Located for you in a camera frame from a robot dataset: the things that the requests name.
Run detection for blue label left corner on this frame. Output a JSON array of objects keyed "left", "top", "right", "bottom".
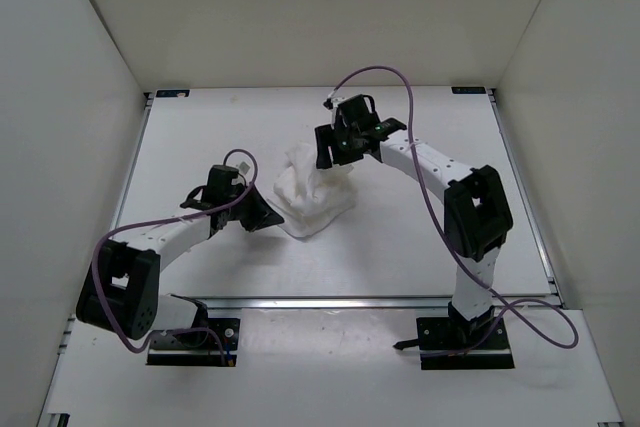
[{"left": 155, "top": 89, "right": 190, "bottom": 98}]

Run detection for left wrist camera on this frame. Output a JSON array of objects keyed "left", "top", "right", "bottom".
[{"left": 201, "top": 165, "right": 248, "bottom": 207}]

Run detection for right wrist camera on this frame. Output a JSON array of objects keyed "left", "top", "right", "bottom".
[{"left": 323, "top": 94, "right": 380, "bottom": 132}]

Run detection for white pleated skirt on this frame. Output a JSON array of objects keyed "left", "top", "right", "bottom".
[{"left": 268, "top": 142, "right": 357, "bottom": 239}]

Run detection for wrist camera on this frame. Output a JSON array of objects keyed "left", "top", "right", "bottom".
[
  {"left": 201, "top": 165, "right": 248, "bottom": 207},
  {"left": 323, "top": 94, "right": 380, "bottom": 132}
]

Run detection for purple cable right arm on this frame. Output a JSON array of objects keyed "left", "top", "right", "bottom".
[{"left": 324, "top": 65, "right": 579, "bottom": 350}]

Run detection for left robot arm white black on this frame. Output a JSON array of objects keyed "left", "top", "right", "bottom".
[{"left": 76, "top": 126, "right": 363, "bottom": 353}]

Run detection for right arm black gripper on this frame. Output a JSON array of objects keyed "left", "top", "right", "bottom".
[{"left": 317, "top": 123, "right": 363, "bottom": 170}]

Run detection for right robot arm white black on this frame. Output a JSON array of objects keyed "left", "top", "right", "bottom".
[{"left": 315, "top": 118, "right": 513, "bottom": 348}]

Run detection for aluminium table edge rail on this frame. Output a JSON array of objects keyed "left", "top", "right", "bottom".
[{"left": 89, "top": 296, "right": 564, "bottom": 311}]

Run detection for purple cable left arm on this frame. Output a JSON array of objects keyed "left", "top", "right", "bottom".
[{"left": 92, "top": 148, "right": 260, "bottom": 366}]

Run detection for blue label right corner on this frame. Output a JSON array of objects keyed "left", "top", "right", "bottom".
[{"left": 451, "top": 86, "right": 486, "bottom": 95}]

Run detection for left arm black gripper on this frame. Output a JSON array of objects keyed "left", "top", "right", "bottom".
[{"left": 227, "top": 180, "right": 285, "bottom": 231}]

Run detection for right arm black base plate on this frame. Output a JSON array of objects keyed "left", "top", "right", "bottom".
[{"left": 393, "top": 317, "right": 515, "bottom": 370}]

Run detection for blue label corner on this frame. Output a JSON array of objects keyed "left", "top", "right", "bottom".
[
  {"left": 155, "top": 89, "right": 190, "bottom": 98},
  {"left": 451, "top": 86, "right": 486, "bottom": 95}
]

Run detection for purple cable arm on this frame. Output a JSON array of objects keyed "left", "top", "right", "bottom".
[
  {"left": 324, "top": 65, "right": 579, "bottom": 350},
  {"left": 92, "top": 148, "right": 260, "bottom": 366}
]

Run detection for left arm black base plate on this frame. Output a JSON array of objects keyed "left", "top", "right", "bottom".
[{"left": 146, "top": 317, "right": 241, "bottom": 368}]

